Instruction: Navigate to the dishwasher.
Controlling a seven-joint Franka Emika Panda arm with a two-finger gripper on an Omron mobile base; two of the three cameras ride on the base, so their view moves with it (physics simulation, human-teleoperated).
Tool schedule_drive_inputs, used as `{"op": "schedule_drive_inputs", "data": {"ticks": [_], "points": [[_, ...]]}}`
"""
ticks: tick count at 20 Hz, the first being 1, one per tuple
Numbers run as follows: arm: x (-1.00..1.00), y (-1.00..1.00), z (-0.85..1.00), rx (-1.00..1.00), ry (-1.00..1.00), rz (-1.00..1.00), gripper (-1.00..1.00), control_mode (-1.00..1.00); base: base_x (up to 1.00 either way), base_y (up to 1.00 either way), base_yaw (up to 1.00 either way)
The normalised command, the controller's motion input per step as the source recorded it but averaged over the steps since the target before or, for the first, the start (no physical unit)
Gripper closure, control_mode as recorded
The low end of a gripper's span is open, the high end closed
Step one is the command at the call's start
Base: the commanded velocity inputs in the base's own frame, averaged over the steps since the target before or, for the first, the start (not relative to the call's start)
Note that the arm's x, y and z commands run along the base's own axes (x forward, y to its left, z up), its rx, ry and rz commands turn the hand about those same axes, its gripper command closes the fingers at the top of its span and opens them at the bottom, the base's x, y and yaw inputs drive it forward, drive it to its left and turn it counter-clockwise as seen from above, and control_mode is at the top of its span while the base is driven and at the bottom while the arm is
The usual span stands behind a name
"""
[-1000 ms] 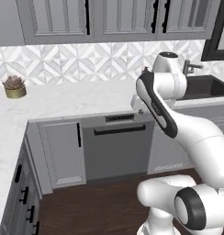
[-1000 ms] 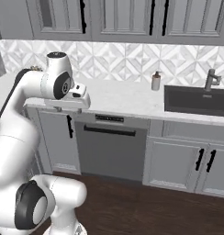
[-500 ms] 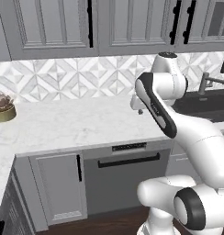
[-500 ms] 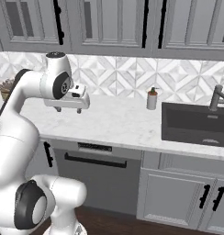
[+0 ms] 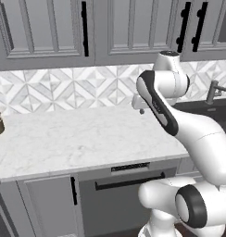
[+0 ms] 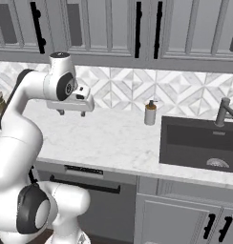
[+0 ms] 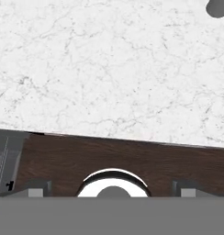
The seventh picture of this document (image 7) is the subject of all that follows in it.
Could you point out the dark wood cupboard front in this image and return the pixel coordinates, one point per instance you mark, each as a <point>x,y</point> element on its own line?
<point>153,165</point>

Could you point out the white and black round knob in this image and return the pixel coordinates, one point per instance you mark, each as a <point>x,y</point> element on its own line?
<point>89,189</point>

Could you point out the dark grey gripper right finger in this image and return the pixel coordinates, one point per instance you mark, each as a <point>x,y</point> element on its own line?
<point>181,184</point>

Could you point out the grey dishwasher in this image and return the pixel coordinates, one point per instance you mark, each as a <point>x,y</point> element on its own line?
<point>8,150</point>

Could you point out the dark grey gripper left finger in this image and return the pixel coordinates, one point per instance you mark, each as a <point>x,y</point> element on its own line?
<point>40,184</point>

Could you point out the grey rounded object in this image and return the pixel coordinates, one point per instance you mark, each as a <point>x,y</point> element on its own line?
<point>219,7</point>

